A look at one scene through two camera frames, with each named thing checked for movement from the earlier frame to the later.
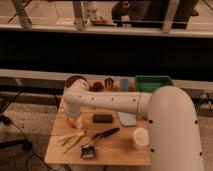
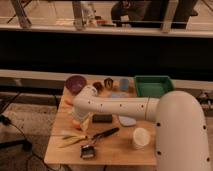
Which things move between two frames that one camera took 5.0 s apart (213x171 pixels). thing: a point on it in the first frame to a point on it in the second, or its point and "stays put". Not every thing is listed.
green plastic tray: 151,83 stays put
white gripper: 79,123 to 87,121
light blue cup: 125,84 stays put
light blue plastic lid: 127,119 stays put
